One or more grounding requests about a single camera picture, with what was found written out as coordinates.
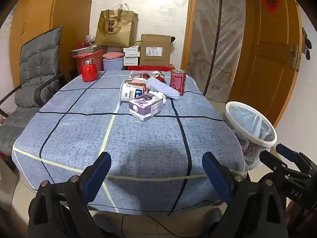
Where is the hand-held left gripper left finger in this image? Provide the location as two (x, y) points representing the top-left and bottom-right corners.
(28, 152), (112, 238)

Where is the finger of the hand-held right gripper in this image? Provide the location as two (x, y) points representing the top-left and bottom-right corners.
(276, 143), (317, 173)
(259, 150), (311, 180)

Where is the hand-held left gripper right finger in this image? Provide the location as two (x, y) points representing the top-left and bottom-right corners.
(202, 152), (289, 238)

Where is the white trash bin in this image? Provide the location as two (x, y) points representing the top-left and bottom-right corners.
(224, 101), (277, 171)

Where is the purple milk carton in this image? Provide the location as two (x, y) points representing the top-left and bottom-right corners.
(128, 92), (164, 122)

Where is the white and blue yogurt cup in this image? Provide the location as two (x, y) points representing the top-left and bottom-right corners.
(119, 79), (148, 105)

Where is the white paper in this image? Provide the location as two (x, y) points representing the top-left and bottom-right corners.
(148, 91), (166, 105)

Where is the red drink can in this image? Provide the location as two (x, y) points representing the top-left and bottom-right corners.
(170, 69), (187, 96)

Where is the light purple cloth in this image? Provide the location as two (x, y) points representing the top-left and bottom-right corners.
(146, 77), (180, 100)

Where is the person's right hand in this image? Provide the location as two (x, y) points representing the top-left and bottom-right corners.
(285, 200), (317, 230)

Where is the clear bin liner bag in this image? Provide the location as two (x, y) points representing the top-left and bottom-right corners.
(228, 104), (275, 171)

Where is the blue checked tablecloth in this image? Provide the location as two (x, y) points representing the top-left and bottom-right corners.
(12, 70), (248, 216)

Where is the wooden door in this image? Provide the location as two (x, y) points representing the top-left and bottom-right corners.
(226, 0), (304, 127)

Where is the red jar with metal lid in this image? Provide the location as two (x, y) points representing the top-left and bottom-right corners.
(82, 59), (99, 82)

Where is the bunch of keys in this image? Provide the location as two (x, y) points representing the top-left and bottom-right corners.
(301, 27), (312, 60)

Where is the purple plastic bucket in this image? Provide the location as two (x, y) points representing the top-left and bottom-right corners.
(103, 58), (123, 71)

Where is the red snack packet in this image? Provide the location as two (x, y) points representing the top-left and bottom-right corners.
(135, 71), (166, 84)

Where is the red plastic basket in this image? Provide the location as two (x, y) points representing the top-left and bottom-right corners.
(72, 45), (104, 77)

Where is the red flat gift box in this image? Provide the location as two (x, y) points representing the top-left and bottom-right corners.
(123, 64), (175, 71)

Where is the pink cushion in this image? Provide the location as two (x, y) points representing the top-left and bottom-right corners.
(102, 52), (124, 60)

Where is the bundle of clothes hangers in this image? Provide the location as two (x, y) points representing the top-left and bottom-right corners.
(71, 45), (99, 56)

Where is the clear plastic zip curtain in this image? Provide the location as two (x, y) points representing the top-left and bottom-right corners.
(187, 0), (248, 103)

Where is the grey padded chair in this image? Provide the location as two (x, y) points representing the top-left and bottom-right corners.
(0, 25), (67, 156)

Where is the brown cardboard box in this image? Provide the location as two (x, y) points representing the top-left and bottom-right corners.
(139, 34), (174, 66)

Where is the gold paper bag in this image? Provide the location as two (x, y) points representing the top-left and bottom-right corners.
(95, 9), (138, 47)

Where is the red paper door decoration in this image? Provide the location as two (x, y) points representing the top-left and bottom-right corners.
(264, 0), (282, 16)

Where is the wooden wardrobe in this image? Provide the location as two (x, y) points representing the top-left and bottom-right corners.
(9, 0), (97, 80)

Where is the white plastic bag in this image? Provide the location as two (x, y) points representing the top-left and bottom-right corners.
(113, 4), (131, 13)

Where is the brass door handle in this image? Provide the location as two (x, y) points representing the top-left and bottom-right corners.
(285, 44), (300, 69)

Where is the wooden door frame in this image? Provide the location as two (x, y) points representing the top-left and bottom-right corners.
(180, 0), (198, 73)

